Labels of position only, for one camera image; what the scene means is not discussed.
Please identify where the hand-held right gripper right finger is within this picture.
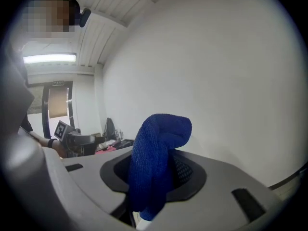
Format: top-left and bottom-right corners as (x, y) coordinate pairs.
(144, 150), (282, 231)

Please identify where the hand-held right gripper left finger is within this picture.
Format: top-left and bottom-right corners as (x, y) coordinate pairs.
(61, 148), (133, 214)

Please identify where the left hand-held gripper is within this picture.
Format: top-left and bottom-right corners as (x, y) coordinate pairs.
(53, 120), (106, 158)

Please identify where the blue cloth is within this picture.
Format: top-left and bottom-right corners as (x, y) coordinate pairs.
(128, 114), (193, 221)

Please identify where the person's left forearm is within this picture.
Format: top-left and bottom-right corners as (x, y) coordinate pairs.
(30, 130), (65, 158)

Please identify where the black backpack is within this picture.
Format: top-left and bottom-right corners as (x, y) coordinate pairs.
(104, 117), (116, 141)

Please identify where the black sink table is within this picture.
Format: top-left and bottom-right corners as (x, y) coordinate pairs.
(95, 138), (135, 155)

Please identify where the black framed door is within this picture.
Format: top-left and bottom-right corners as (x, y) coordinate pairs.
(42, 80), (74, 140)

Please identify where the person's black shirt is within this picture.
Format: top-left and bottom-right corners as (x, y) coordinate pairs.
(20, 114), (34, 132)

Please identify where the ceiling light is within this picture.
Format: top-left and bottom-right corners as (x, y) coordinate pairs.
(23, 52), (77, 64)

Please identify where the person's head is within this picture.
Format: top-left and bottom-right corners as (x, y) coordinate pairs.
(21, 0), (81, 39)

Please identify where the black head camera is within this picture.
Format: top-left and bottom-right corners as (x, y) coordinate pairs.
(78, 8), (92, 28)

